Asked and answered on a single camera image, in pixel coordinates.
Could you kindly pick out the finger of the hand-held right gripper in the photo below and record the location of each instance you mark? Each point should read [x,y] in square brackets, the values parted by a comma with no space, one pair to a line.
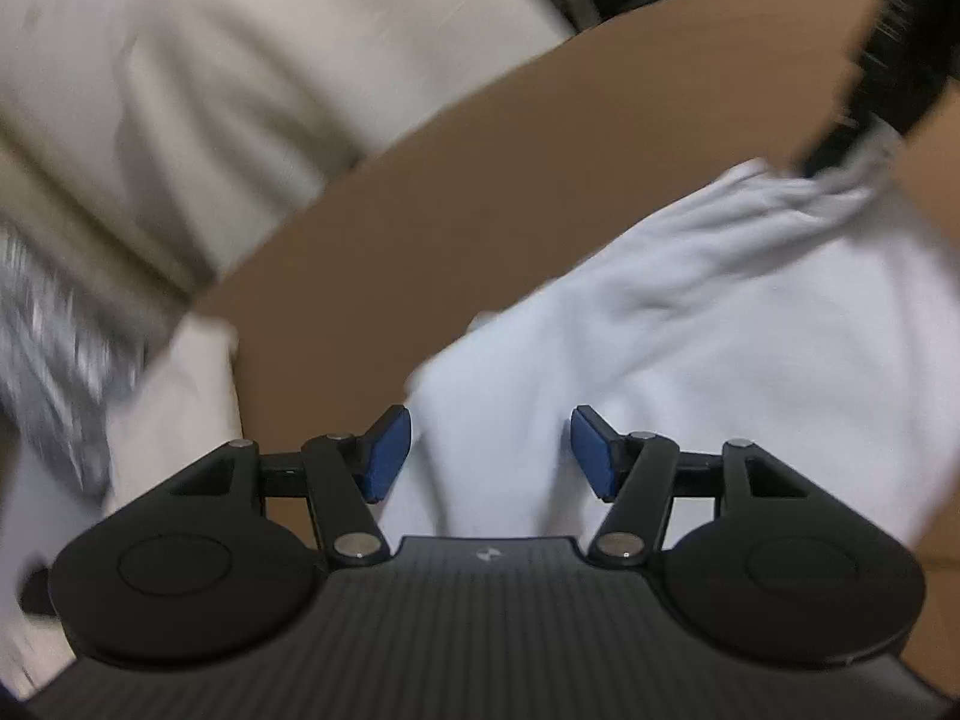
[829,146]

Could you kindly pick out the beige curtain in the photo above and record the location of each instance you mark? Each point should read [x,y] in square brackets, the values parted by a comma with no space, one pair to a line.
[210,67]

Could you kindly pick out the grey patterned cloth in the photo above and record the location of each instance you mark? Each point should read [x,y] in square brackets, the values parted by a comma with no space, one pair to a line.
[52,360]

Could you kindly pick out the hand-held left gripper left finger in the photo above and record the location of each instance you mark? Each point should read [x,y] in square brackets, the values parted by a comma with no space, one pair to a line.
[386,450]

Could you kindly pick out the white garment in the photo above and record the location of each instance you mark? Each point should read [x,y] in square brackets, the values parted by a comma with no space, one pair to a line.
[735,330]

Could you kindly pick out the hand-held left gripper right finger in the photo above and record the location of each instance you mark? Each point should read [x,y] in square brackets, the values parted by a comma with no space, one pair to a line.
[592,450]

